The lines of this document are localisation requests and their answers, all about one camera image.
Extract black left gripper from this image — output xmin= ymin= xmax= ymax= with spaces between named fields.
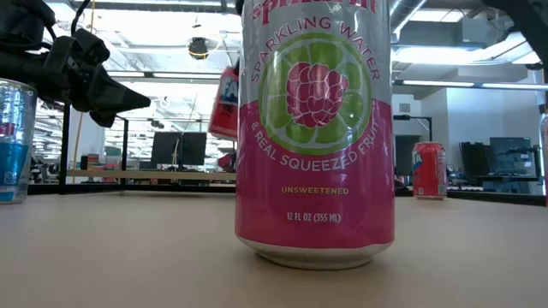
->
xmin=40 ymin=27 xmax=152 ymax=129

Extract blue silver Red Bull can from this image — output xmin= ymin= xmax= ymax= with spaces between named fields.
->
xmin=0 ymin=78 xmax=39 ymax=205

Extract red Fanta can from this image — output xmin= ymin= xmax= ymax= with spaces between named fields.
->
xmin=411 ymin=141 xmax=449 ymax=201
xmin=207 ymin=63 xmax=241 ymax=142

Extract black-framed wooden shelf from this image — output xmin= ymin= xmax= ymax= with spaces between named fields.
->
xmin=58 ymin=100 xmax=237 ymax=196

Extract colourful stacked bins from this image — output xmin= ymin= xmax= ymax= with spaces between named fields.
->
xmin=80 ymin=147 xmax=123 ymax=184

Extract black computer monitor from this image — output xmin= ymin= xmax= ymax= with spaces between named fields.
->
xmin=180 ymin=131 xmax=208 ymax=167
xmin=150 ymin=131 xmax=182 ymax=167

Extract white ceiling light tube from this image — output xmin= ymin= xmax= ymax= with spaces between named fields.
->
xmin=481 ymin=82 xmax=548 ymax=92
xmin=402 ymin=80 xmax=476 ymax=88
xmin=152 ymin=72 xmax=223 ymax=80

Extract dark workstation with monitors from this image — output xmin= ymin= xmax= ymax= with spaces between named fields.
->
xmin=459 ymin=136 xmax=543 ymax=196

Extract yellow hanging cord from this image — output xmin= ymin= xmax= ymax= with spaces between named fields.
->
xmin=71 ymin=0 xmax=96 ymax=183

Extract black background gantry frame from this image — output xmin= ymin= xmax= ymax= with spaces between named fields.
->
xmin=392 ymin=114 xmax=433 ymax=143

